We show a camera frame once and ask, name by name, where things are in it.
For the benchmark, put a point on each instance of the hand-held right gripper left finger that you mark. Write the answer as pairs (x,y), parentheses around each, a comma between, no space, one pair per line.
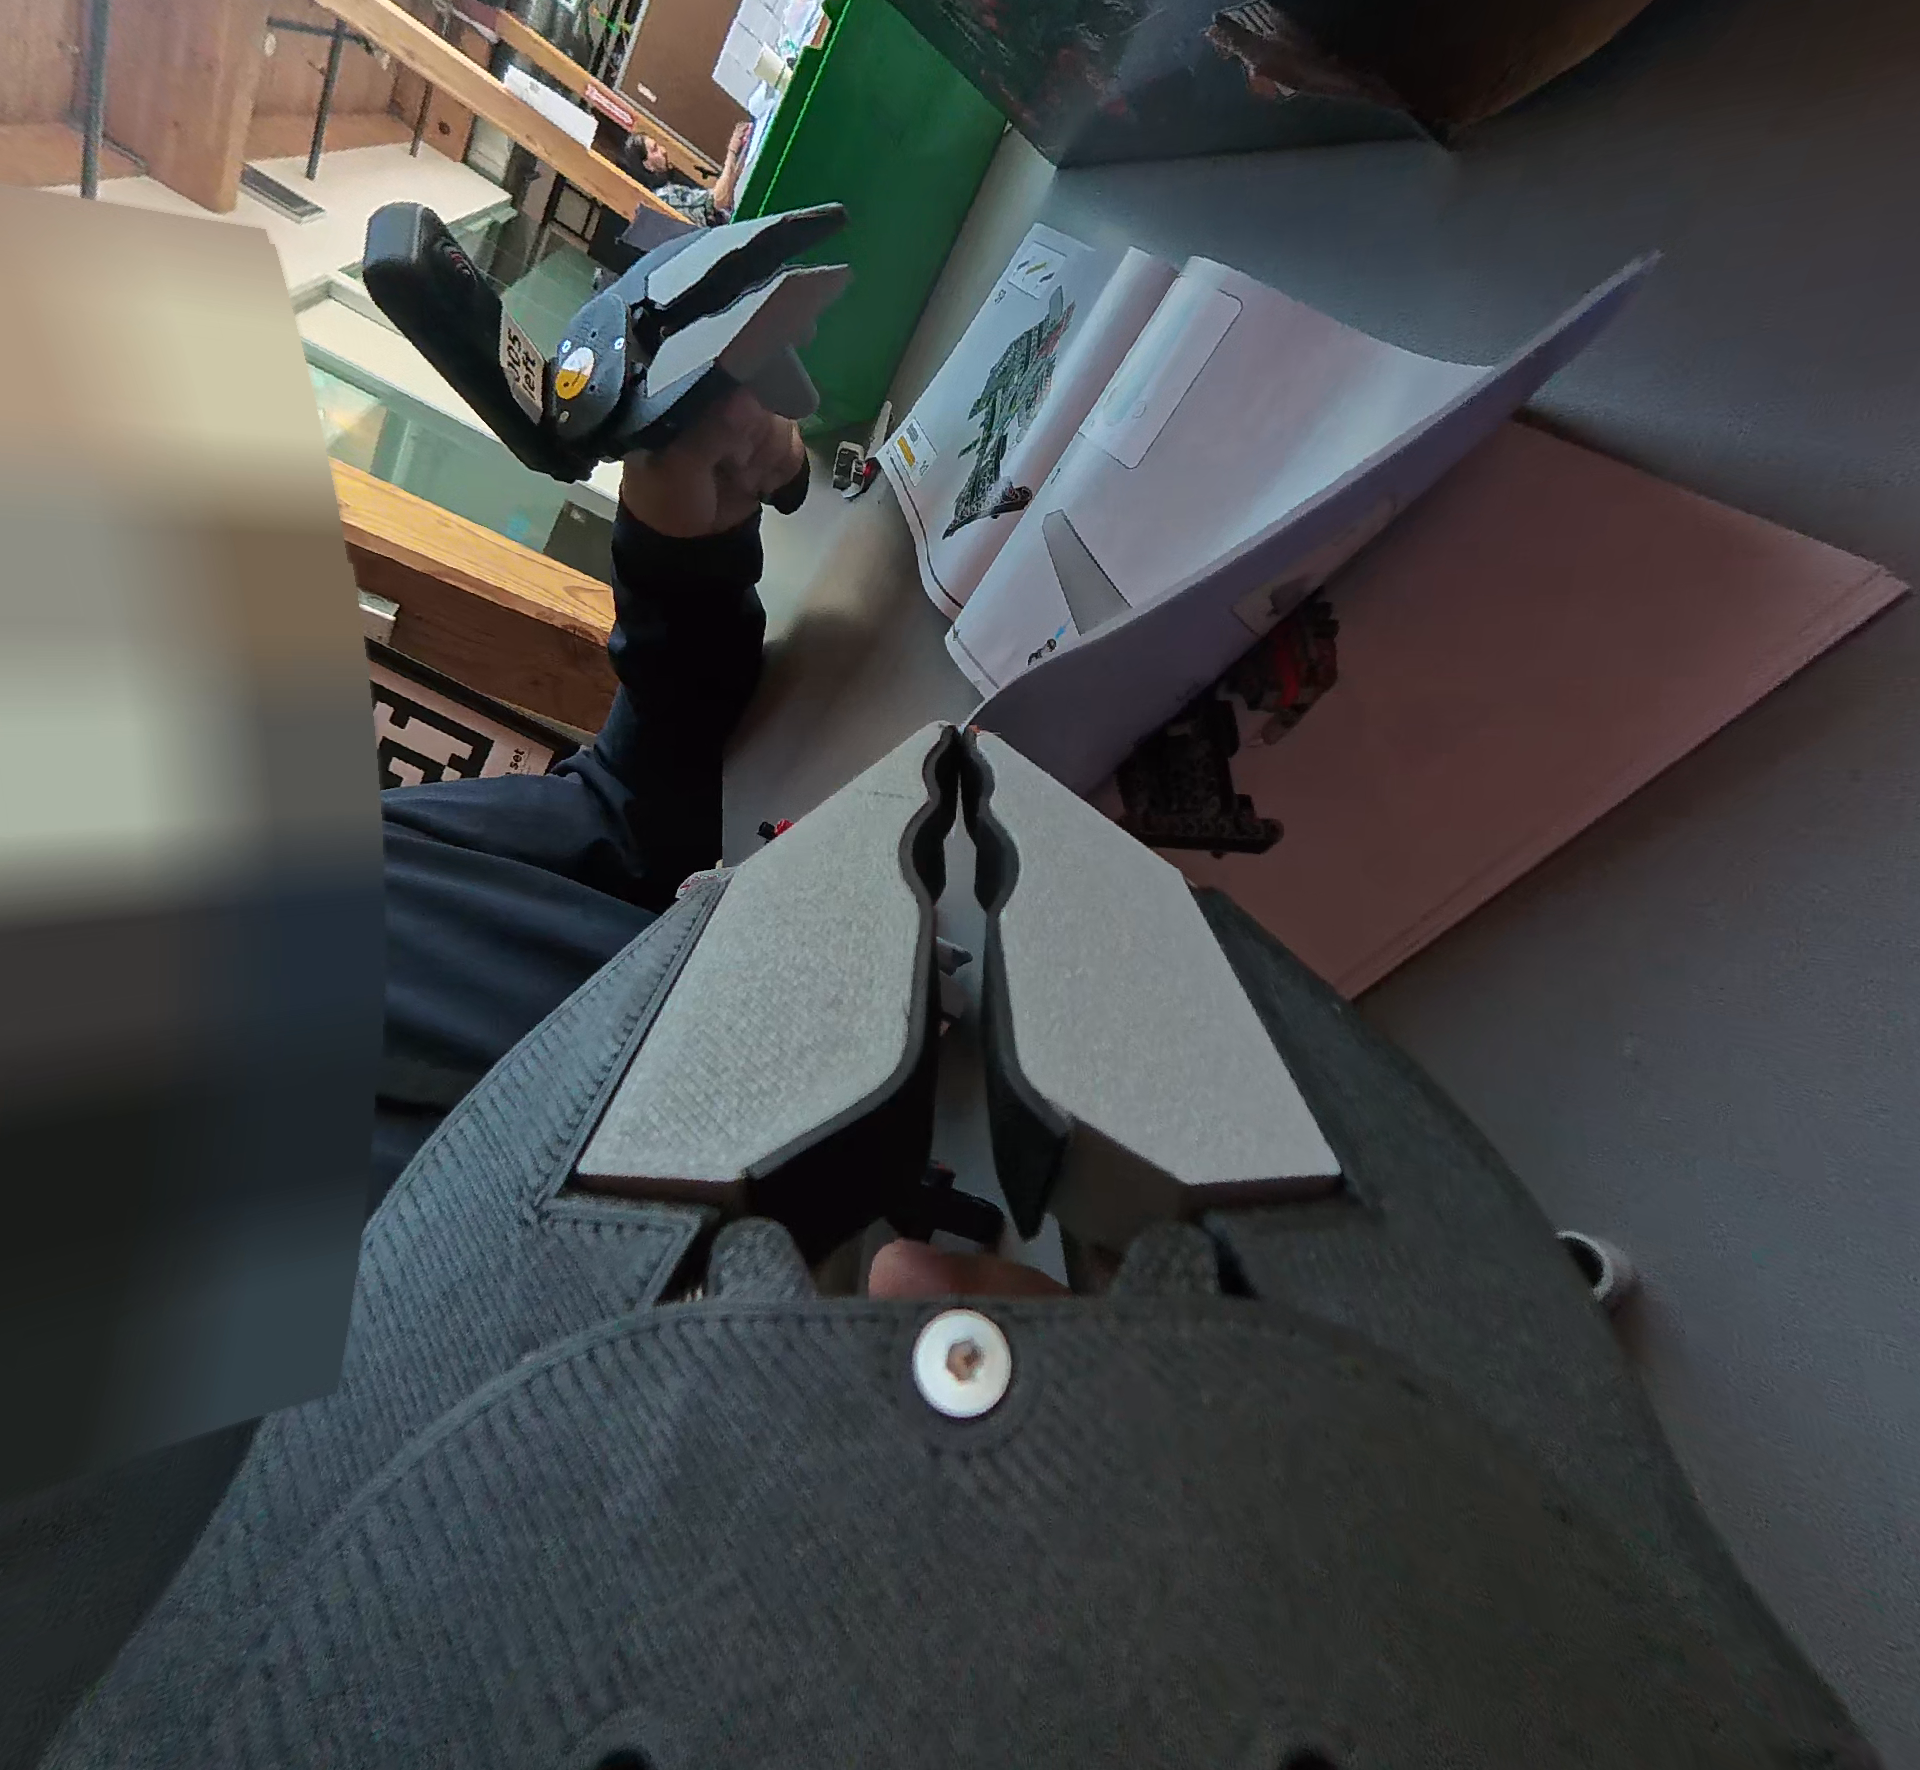
(781,1019)

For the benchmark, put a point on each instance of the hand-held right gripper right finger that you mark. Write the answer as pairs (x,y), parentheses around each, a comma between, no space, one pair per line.
(1139,1034)

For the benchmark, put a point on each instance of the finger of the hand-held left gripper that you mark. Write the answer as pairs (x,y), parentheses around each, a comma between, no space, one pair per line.
(751,243)
(751,318)

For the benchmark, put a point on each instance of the lego instruction booklet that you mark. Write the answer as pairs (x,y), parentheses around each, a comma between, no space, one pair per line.
(1201,451)

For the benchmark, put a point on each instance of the person's left forearm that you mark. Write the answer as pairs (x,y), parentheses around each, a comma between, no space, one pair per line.
(684,689)

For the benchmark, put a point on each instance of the partly built lego model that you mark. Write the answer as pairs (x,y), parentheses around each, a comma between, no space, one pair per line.
(1201,788)

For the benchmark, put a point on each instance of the black lego set box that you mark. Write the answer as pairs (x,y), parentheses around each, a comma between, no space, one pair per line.
(1050,0)

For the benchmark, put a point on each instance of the small white lego piece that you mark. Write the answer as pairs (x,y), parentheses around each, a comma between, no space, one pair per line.
(1598,1263)

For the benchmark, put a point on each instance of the person's left hand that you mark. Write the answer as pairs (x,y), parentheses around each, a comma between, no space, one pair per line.
(735,466)

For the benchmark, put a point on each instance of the stack of white boxes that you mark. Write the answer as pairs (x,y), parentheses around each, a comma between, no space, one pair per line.
(765,30)

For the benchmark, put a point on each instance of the wooden beam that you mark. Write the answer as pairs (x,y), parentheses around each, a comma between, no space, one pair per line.
(480,585)

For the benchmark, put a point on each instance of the person's dark clothing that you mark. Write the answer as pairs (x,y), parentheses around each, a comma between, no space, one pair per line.
(495,930)

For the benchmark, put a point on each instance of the black white printed sign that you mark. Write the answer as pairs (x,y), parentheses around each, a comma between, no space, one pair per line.
(450,728)

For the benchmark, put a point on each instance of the long wooden workbench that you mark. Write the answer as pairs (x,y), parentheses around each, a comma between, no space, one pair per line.
(434,54)

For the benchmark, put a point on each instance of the pink instruction booklet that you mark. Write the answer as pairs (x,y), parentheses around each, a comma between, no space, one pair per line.
(1577,721)

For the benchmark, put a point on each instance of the black metal pipe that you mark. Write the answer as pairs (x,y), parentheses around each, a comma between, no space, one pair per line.
(99,30)

